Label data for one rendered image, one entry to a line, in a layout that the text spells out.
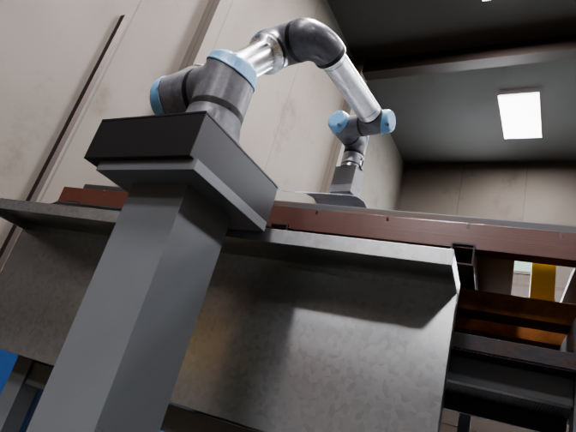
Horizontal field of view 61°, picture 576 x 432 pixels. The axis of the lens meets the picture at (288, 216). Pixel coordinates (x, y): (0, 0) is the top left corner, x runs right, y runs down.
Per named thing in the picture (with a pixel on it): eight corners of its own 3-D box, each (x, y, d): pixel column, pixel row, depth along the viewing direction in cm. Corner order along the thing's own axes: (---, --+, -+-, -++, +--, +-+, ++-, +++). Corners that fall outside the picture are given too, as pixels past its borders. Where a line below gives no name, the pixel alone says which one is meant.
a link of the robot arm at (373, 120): (329, -2, 129) (400, 114, 163) (296, 9, 136) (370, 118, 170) (317, 30, 125) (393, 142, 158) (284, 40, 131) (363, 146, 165)
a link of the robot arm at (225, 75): (218, 90, 95) (238, 36, 99) (172, 101, 103) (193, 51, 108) (255, 125, 103) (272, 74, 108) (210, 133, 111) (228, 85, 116)
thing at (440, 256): (32, 233, 157) (36, 225, 158) (458, 299, 102) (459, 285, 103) (-22, 205, 140) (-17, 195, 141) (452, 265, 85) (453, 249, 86)
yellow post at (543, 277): (526, 323, 115) (532, 249, 122) (550, 327, 113) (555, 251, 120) (527, 318, 111) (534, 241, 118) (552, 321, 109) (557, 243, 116)
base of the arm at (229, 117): (207, 129, 89) (224, 85, 93) (149, 134, 97) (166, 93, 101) (250, 171, 101) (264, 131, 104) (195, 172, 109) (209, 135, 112)
